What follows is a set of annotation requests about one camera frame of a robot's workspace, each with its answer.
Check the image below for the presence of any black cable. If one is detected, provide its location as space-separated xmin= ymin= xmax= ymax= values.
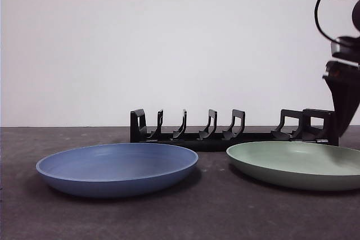
xmin=314 ymin=0 xmax=347 ymax=43

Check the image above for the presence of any green round plate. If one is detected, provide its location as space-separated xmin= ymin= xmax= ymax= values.
xmin=226 ymin=141 xmax=360 ymax=192

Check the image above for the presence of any black plate rack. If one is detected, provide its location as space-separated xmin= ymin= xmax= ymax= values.
xmin=129 ymin=108 xmax=340 ymax=152

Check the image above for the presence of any blue round plate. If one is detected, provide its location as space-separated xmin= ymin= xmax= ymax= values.
xmin=35 ymin=142 xmax=200 ymax=198

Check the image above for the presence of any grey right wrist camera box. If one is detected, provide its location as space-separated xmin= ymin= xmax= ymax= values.
xmin=329 ymin=35 xmax=360 ymax=61

